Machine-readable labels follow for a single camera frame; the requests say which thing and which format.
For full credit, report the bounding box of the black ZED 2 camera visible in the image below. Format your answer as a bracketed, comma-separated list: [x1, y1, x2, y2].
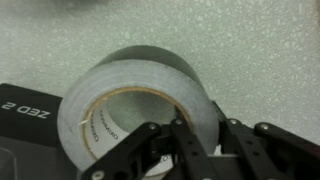
[0, 83, 82, 180]

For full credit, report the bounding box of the grey masking tape roll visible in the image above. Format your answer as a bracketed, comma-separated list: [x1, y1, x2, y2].
[56, 44, 222, 178]

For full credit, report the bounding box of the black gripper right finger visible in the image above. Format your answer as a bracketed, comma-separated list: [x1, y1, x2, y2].
[212, 100, 320, 180]

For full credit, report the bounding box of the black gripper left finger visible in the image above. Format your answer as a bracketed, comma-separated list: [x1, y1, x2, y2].
[79, 118, 215, 180]

